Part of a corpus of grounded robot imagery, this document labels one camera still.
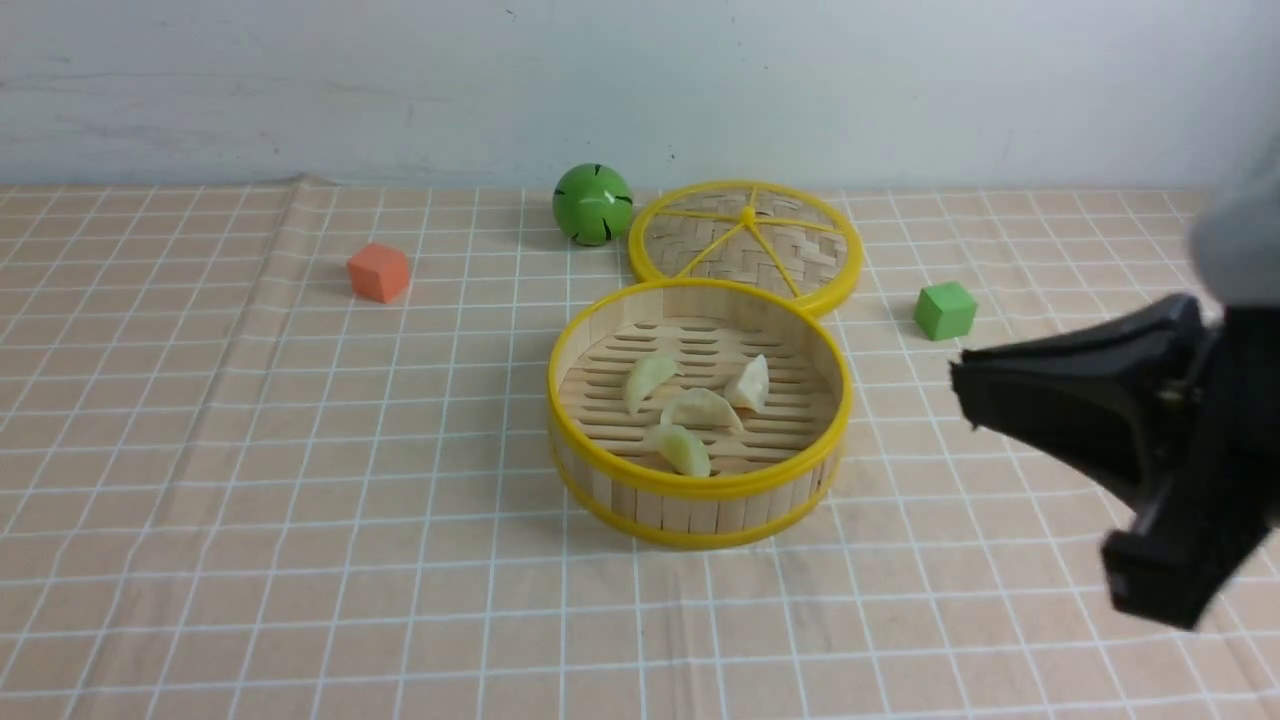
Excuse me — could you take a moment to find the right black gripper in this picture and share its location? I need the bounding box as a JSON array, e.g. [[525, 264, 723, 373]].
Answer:
[[950, 293, 1279, 632]]

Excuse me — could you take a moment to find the white dumpling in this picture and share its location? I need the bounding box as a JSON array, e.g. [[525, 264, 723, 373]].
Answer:
[[722, 354, 771, 414]]

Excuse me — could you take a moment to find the pale dumpling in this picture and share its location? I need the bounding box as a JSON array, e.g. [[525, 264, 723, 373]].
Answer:
[[623, 354, 681, 416], [660, 387, 744, 433]]

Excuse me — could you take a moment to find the greenish dumpling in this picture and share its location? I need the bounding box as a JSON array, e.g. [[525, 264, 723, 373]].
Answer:
[[644, 423, 712, 477]]

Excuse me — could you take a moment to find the woven bamboo steamer lid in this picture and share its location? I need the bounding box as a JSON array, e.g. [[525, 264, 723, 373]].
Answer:
[[627, 179, 864, 316]]

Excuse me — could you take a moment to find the bamboo steamer tray yellow rim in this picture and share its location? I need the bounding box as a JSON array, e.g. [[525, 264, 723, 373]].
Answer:
[[547, 278, 854, 550]]

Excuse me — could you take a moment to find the green foam cube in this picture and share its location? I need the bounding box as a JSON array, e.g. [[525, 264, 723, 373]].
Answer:
[[913, 281, 978, 342]]

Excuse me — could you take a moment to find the green toy ball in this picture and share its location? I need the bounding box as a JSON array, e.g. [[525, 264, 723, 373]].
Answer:
[[550, 163, 634, 246]]

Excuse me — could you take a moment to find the orange foam cube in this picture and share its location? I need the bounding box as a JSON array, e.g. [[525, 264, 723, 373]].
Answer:
[[346, 243, 411, 304]]

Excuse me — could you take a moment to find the checkered beige tablecloth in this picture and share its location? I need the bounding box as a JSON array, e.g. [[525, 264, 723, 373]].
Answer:
[[1, 178, 1277, 719]]

